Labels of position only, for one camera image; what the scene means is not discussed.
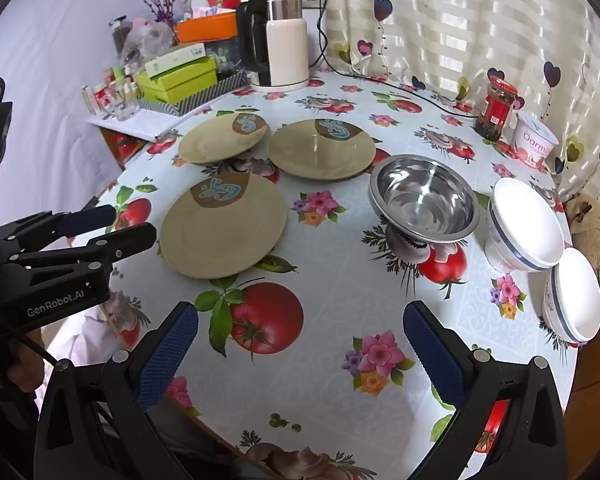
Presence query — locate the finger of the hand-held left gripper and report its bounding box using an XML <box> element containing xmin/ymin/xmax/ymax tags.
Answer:
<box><xmin>10</xmin><ymin>223</ymin><xmax>159</xmax><ymax>273</ymax></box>
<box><xmin>0</xmin><ymin>205</ymin><xmax>117</xmax><ymax>253</ymax></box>

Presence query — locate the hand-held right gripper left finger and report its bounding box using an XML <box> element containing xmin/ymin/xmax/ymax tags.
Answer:
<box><xmin>32</xmin><ymin>301</ymin><xmax>201</xmax><ymax>480</ymax></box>

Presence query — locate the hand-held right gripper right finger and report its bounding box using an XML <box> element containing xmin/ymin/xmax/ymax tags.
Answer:
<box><xmin>402</xmin><ymin>300</ymin><xmax>568</xmax><ymax>480</ymax></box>

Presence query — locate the stainless steel bowl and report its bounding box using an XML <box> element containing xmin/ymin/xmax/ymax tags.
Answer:
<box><xmin>369</xmin><ymin>154</ymin><xmax>481</xmax><ymax>245</ymax></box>

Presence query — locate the white bowl with blue stripe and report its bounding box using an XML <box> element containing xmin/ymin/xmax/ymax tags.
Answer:
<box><xmin>542</xmin><ymin>247</ymin><xmax>600</xmax><ymax>345</ymax></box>
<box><xmin>484</xmin><ymin>177</ymin><xmax>566</xmax><ymax>274</ymax></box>

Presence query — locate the person's left hand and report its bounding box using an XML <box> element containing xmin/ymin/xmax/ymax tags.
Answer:
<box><xmin>4</xmin><ymin>342</ymin><xmax>45</xmax><ymax>401</ymax></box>

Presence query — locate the white shelf cloth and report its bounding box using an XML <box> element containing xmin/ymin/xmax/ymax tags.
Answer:
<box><xmin>87</xmin><ymin>105</ymin><xmax>215</xmax><ymax>143</ymax></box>

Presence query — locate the clear glass mug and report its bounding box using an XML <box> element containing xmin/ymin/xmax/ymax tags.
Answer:
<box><xmin>102</xmin><ymin>91</ymin><xmax>138</xmax><ymax>122</ymax></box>

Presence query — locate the row of small bottles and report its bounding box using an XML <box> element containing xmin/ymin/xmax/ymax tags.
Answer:
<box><xmin>82</xmin><ymin>65</ymin><xmax>140</xmax><ymax>111</ymax></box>

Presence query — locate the black and white striped tray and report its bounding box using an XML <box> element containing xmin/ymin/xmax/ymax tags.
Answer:
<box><xmin>138</xmin><ymin>67</ymin><xmax>251</xmax><ymax>116</ymax></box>

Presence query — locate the lime green box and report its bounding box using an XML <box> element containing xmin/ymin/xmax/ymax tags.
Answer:
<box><xmin>136</xmin><ymin>56</ymin><xmax>219</xmax><ymax>103</ymax></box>

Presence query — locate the slim white and green box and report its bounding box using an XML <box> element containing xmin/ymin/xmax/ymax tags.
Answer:
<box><xmin>144</xmin><ymin>43</ymin><xmax>207</xmax><ymax>77</ymax></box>

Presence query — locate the dark glass jar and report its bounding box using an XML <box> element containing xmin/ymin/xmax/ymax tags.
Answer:
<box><xmin>108</xmin><ymin>16</ymin><xmax>130</xmax><ymax>56</ymax></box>

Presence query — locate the clear plastic bag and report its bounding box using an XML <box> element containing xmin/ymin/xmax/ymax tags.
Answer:
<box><xmin>117</xmin><ymin>19</ymin><xmax>175</xmax><ymax>66</ymax></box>

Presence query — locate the brown burlap bag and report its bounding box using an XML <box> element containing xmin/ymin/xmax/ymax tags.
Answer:
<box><xmin>565</xmin><ymin>195</ymin><xmax>600</xmax><ymax>296</ymax></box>

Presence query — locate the clear plastic box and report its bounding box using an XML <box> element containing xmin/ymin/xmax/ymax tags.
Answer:
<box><xmin>205</xmin><ymin>40</ymin><xmax>243</xmax><ymax>81</ymax></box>

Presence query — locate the orange box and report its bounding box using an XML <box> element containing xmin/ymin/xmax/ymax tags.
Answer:
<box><xmin>176</xmin><ymin>11</ymin><xmax>238</xmax><ymax>44</ymax></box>

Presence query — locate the white yogurt cup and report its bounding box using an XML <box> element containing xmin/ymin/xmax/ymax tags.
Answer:
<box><xmin>512</xmin><ymin>111</ymin><xmax>559</xmax><ymax>171</ymax></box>

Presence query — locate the white electric kettle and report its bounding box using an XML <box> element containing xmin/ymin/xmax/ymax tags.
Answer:
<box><xmin>236</xmin><ymin>0</ymin><xmax>311</xmax><ymax>93</ymax></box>

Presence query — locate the chili sauce glass jar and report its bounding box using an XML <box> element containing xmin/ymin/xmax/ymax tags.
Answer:
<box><xmin>475</xmin><ymin>76</ymin><xmax>519</xmax><ymax>142</ymax></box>

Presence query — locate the cream curtain with heart print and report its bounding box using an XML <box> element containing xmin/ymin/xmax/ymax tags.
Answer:
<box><xmin>322</xmin><ymin>0</ymin><xmax>600</xmax><ymax>201</ymax></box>

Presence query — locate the black power cable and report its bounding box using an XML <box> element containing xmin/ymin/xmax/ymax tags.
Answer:
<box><xmin>316</xmin><ymin>0</ymin><xmax>481</xmax><ymax>118</ymax></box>

